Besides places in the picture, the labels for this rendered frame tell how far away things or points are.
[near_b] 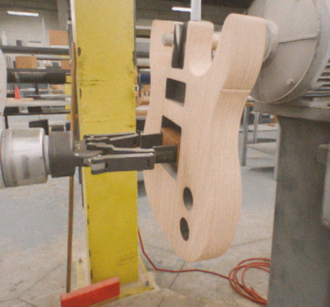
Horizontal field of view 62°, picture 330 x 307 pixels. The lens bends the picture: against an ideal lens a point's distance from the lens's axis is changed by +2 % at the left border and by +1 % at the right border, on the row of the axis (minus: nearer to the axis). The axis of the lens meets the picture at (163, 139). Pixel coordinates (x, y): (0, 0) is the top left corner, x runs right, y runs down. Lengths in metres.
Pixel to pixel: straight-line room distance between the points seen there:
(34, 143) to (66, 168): 0.06
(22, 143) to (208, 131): 0.27
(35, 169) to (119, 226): 1.20
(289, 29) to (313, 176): 0.37
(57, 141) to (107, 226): 1.18
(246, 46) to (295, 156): 0.52
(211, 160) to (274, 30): 0.35
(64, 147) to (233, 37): 0.28
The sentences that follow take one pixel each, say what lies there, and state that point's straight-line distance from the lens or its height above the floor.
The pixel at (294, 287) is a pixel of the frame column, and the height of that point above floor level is 0.61.
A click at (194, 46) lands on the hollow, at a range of 0.46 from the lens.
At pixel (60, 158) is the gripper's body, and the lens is 0.44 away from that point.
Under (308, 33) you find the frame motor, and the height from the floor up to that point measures 1.26.
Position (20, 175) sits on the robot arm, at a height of 1.04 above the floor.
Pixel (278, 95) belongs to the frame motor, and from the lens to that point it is 0.64.
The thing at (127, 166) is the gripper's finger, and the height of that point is 1.04.
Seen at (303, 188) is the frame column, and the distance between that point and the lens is 0.82.
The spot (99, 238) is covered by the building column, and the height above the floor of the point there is 0.34.
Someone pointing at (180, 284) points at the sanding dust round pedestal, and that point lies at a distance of 1.85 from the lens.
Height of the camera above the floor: 1.17
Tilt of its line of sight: 12 degrees down
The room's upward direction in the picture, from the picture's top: straight up
